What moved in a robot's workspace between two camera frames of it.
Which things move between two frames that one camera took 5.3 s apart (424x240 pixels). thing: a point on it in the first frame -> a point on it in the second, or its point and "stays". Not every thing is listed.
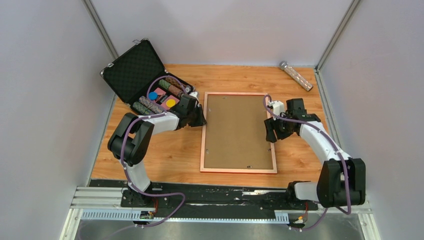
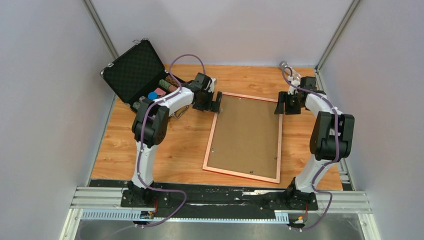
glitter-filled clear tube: [284, 65] stays
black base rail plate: [165, 195] stays
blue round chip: [153, 96] stays
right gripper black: [269, 126] -> [283, 97]
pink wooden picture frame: [234, 139] -> [231, 173]
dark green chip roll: [164, 84] stays
